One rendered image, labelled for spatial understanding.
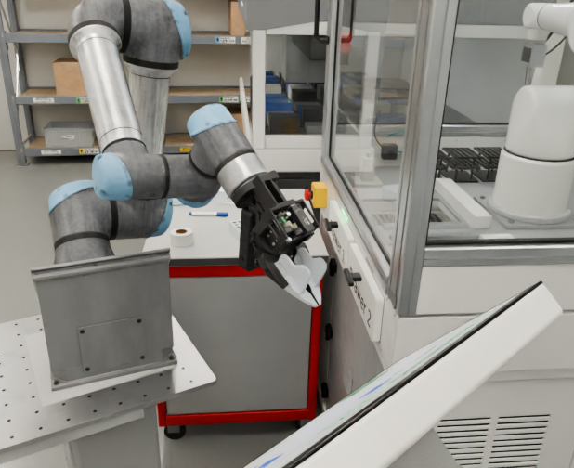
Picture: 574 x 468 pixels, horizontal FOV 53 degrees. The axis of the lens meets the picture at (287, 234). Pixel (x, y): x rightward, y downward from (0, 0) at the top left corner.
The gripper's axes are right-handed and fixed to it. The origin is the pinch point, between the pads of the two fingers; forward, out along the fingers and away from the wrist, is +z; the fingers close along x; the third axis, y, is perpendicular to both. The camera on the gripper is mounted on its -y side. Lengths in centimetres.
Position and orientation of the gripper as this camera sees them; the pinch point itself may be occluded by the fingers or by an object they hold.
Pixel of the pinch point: (310, 301)
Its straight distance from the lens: 89.0
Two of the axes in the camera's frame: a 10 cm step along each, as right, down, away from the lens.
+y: 4.6, -5.0, -7.3
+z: 5.2, 8.2, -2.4
